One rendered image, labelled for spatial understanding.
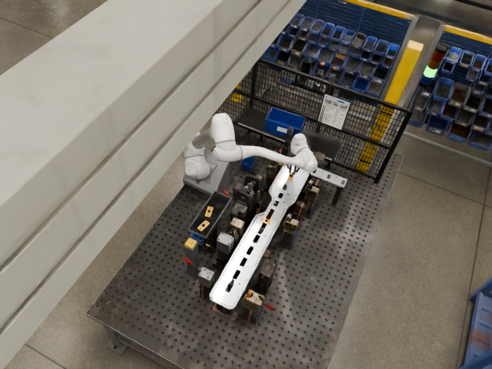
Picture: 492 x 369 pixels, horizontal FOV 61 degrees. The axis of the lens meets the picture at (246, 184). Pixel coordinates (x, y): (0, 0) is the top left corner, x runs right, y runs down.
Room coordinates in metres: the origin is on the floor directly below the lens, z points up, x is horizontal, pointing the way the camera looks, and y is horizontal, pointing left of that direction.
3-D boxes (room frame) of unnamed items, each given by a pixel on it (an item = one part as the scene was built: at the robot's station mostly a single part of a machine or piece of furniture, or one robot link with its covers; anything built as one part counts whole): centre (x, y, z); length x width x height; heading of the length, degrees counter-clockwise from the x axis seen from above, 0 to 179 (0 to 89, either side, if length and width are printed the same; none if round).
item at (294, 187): (1.67, -0.17, 1.00); 1.38 x 0.22 x 0.02; 158
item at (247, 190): (1.86, -0.02, 0.94); 0.18 x 0.13 x 0.49; 158
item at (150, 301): (1.88, -0.22, 0.68); 2.56 x 1.61 x 0.04; 158
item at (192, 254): (1.36, 0.32, 0.92); 0.08 x 0.08 x 0.44; 68
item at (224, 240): (1.44, 0.10, 0.90); 0.13 x 0.10 x 0.41; 68
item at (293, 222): (1.68, -0.36, 0.87); 0.12 x 0.09 x 0.35; 68
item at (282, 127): (2.62, -0.28, 1.10); 0.30 x 0.17 x 0.13; 73
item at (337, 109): (2.60, -0.64, 1.30); 0.23 x 0.02 x 0.31; 68
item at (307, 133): (2.60, -0.32, 1.02); 0.90 x 0.22 x 0.03; 68
